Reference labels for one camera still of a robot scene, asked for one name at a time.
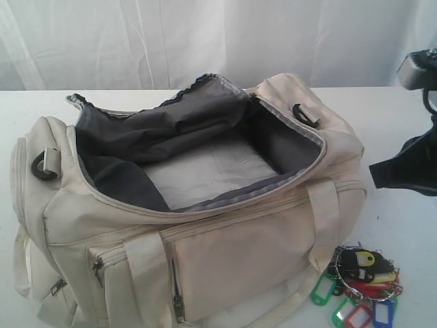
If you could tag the cream fabric duffel bag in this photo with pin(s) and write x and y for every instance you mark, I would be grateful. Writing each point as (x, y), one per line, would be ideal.
(167, 217)

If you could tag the bunch of colourful key tags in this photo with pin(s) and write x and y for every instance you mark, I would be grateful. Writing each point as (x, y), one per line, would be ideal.
(369, 284)

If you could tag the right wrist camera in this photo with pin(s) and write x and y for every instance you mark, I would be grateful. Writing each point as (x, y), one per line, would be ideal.
(418, 70)

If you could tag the white backdrop curtain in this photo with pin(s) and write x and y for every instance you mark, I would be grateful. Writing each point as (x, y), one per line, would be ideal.
(139, 45)

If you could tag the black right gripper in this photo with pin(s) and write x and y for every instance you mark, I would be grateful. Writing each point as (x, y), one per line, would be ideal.
(414, 167)

